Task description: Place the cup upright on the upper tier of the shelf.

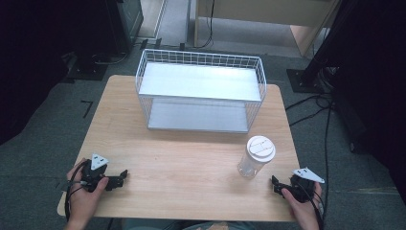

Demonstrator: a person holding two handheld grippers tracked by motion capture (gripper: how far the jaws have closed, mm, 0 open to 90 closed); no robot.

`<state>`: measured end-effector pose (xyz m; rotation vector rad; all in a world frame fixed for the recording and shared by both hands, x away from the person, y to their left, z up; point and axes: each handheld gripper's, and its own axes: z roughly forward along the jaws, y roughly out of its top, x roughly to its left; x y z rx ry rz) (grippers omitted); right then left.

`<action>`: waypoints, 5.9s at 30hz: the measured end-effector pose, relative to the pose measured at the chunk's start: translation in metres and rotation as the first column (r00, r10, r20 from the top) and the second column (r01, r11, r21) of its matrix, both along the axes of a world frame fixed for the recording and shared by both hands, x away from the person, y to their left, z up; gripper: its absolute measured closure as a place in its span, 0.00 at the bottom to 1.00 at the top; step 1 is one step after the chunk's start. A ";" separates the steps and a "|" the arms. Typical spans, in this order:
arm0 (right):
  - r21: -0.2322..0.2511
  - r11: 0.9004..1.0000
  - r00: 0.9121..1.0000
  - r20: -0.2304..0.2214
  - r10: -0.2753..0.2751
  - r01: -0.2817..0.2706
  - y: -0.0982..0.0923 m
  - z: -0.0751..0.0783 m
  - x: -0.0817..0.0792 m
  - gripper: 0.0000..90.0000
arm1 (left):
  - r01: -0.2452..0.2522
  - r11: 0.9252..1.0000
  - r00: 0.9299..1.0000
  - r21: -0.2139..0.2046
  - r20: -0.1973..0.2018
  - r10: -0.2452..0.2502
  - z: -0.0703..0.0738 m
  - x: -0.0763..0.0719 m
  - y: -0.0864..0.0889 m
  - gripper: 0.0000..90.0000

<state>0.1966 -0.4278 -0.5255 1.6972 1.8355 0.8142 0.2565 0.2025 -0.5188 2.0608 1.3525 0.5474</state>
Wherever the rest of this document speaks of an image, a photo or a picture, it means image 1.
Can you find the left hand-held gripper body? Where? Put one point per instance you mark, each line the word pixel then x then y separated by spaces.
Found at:
pixel 92 177

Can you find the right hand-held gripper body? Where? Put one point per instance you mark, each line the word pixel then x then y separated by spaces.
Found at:
pixel 303 188

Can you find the clear plastic jar white lid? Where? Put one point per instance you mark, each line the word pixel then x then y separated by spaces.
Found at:
pixel 257 156

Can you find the person's right hand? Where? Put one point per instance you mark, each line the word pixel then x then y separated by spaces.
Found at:
pixel 306 214

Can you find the person's left hand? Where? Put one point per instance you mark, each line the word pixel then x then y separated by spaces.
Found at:
pixel 81 201

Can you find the black metal stand base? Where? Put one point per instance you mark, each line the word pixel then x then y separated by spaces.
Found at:
pixel 86 68

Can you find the black metal stand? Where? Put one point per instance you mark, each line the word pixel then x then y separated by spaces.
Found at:
pixel 316 60

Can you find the dark cabinet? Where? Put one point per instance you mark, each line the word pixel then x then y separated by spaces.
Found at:
pixel 126 22

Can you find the beige wooden desk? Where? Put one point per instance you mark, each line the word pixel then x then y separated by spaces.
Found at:
pixel 265 11

